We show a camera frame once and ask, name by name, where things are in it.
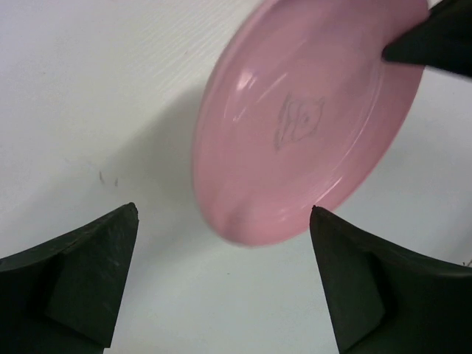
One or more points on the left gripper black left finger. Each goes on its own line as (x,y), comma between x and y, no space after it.
(64,295)

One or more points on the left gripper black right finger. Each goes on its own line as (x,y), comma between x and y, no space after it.
(384,298)

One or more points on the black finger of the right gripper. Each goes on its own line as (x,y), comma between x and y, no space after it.
(442,41)

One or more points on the pink plastic bear plate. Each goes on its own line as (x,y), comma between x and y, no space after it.
(298,110)

